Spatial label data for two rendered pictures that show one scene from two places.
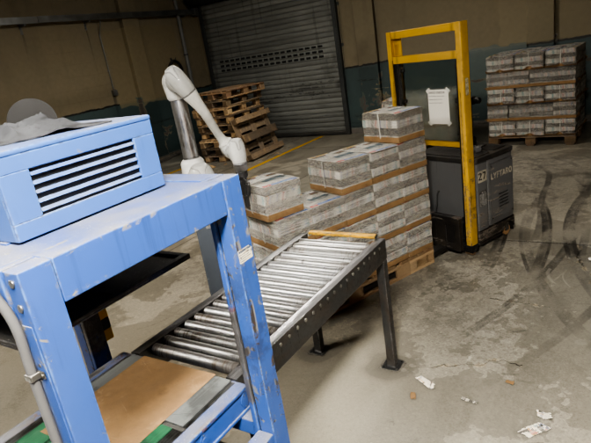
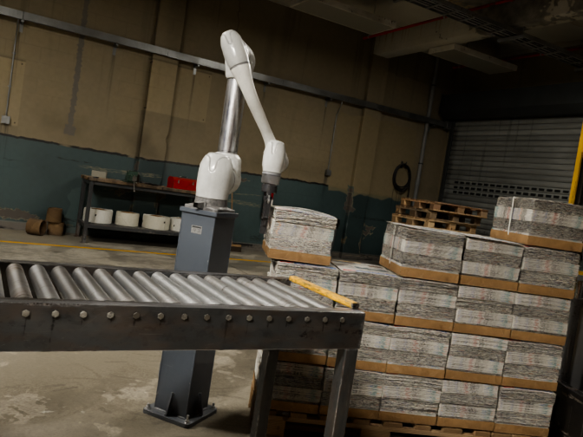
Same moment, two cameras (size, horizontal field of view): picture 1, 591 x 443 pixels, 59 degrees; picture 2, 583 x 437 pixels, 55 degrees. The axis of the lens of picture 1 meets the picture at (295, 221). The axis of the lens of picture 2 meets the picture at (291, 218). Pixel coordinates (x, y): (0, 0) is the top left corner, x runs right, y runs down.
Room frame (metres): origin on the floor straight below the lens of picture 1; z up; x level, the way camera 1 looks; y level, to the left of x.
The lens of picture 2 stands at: (0.94, -1.00, 1.16)
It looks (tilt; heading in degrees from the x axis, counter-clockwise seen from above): 3 degrees down; 26
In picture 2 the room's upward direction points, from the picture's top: 9 degrees clockwise
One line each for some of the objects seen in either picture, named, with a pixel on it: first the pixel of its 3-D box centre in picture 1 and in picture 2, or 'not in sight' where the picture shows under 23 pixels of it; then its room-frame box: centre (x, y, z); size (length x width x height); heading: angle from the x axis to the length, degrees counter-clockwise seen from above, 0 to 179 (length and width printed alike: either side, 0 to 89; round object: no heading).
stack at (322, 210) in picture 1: (334, 245); (376, 351); (3.68, -0.26, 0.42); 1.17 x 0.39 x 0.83; 123
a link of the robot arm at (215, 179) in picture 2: (202, 180); (215, 175); (3.21, 0.53, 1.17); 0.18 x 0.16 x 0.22; 20
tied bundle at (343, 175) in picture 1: (339, 172); (419, 251); (3.76, -0.37, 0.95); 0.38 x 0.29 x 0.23; 32
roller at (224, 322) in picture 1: (236, 325); (18, 286); (2.02, 0.33, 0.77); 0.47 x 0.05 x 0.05; 55
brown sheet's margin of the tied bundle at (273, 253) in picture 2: (279, 210); (297, 254); (3.33, 0.09, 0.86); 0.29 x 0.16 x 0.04; 124
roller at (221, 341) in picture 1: (216, 341); not in sight; (1.92, 0.40, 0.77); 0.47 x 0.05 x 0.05; 55
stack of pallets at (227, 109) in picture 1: (233, 121); (435, 241); (10.46, 0.89, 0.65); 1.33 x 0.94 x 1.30; 149
